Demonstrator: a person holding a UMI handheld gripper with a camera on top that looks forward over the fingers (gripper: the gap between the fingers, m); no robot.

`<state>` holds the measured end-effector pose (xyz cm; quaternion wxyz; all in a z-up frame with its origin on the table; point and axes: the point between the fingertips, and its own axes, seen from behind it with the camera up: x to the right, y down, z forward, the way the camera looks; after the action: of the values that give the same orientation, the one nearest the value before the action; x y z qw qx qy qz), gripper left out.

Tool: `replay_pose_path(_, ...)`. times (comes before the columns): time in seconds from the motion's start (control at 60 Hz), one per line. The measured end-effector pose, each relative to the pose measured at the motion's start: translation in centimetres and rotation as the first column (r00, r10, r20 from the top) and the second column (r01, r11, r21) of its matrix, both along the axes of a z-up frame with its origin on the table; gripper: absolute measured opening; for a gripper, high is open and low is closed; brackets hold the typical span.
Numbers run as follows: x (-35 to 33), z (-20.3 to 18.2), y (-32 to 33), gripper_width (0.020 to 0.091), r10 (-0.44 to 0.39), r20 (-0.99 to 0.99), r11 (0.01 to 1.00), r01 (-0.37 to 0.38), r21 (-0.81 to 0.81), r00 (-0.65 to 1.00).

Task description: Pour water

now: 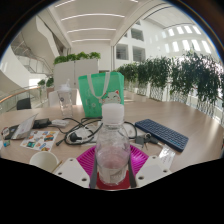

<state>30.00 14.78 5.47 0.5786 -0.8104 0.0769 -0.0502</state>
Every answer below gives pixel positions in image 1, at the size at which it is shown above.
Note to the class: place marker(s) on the white planter box with shrubs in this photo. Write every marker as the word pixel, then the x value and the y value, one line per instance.
pixel 76 68

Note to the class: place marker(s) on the colourful sticker sheet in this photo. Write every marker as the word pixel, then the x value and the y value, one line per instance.
pixel 40 140

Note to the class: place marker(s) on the clear plastic bottle white cap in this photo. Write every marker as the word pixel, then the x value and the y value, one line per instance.
pixel 112 146

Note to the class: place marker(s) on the open grey laptop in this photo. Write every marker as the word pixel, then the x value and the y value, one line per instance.
pixel 23 128

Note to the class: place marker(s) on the black pouch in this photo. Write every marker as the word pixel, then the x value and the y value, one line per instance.
pixel 41 122

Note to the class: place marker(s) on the black chair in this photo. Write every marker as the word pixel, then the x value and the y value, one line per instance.
pixel 24 103

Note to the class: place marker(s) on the row of green potted trees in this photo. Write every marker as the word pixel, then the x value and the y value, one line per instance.
pixel 186 76

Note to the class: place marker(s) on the green tote bag cat print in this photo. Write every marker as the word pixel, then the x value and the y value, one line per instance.
pixel 96 90

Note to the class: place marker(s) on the clear drink bottle with spout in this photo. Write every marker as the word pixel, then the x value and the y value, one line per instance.
pixel 65 98

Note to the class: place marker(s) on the bunch of keys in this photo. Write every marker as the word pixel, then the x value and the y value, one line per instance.
pixel 146 139

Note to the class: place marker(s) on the white paper cup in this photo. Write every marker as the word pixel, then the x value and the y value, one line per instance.
pixel 43 160

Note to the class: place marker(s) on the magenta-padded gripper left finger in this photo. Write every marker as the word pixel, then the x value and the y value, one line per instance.
pixel 71 171

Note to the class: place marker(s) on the flat round red coaster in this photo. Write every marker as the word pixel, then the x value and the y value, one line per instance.
pixel 123 185

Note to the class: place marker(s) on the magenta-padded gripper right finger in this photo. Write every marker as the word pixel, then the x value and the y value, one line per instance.
pixel 151 171

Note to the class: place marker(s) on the dark blue keyboard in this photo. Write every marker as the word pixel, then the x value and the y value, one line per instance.
pixel 163 133

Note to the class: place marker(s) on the ceiling light strips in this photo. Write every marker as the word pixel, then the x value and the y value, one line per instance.
pixel 90 23

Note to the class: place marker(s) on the white power strip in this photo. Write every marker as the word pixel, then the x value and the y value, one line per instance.
pixel 86 133

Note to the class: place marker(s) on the clear plastic card sleeve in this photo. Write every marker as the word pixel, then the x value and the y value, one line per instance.
pixel 166 156

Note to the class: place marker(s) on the white power adapter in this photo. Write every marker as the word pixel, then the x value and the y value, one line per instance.
pixel 60 122

